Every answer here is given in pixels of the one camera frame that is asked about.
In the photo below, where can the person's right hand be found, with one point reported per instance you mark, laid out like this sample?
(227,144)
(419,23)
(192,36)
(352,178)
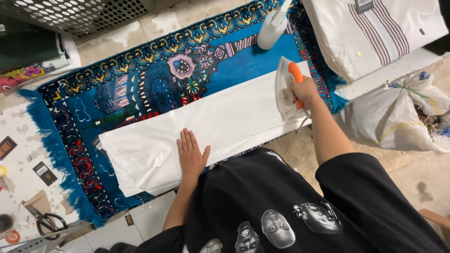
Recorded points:
(306,92)

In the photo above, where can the person's left hand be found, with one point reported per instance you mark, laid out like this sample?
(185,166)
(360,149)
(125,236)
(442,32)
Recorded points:
(190,158)

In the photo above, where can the person's right fingers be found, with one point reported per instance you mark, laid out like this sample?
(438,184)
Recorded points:
(295,92)

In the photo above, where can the white cloth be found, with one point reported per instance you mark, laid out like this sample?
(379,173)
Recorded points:
(225,123)

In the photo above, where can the white spray bottle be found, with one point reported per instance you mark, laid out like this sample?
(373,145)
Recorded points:
(271,28)

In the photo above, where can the folded white striped garment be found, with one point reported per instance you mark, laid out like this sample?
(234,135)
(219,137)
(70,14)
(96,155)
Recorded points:
(369,31)

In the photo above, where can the white woven sack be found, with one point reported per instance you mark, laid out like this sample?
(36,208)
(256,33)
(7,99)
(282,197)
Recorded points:
(390,112)

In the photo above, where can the person's black printed t-shirt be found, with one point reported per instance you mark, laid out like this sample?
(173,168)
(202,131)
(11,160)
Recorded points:
(281,203)

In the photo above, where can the blue patterned fringed rug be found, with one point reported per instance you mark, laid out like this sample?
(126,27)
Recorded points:
(147,80)

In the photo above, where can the cardboard box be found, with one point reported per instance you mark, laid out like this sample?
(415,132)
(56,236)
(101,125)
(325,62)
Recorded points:
(437,219)

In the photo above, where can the small black tag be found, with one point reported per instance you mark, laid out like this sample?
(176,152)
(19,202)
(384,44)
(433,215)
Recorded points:
(129,220)

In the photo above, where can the perforated metal basket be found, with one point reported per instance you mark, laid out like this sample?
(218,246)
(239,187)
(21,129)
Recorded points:
(77,14)

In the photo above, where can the black tag with white label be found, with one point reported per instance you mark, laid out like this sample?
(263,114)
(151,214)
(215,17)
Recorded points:
(45,173)

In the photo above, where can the dark green folded fabric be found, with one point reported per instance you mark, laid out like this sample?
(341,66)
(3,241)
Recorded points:
(28,47)

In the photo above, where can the colourful printed fabric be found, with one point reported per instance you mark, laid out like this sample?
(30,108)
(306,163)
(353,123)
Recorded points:
(21,75)

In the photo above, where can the brown paper scrap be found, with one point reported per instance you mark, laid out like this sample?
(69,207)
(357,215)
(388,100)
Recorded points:
(38,202)

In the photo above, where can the black scissors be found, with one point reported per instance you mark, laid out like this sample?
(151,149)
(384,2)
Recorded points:
(45,221)

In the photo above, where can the black tag with orange print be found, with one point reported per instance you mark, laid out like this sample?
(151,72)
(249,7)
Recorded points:
(6,147)

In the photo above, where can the grey metal bar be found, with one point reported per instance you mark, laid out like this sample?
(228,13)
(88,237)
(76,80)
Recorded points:
(38,240)

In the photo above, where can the orange tape roll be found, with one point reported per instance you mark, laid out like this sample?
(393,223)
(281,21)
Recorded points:
(12,236)

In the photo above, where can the dark round lid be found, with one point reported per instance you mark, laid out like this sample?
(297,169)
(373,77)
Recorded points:
(5,222)

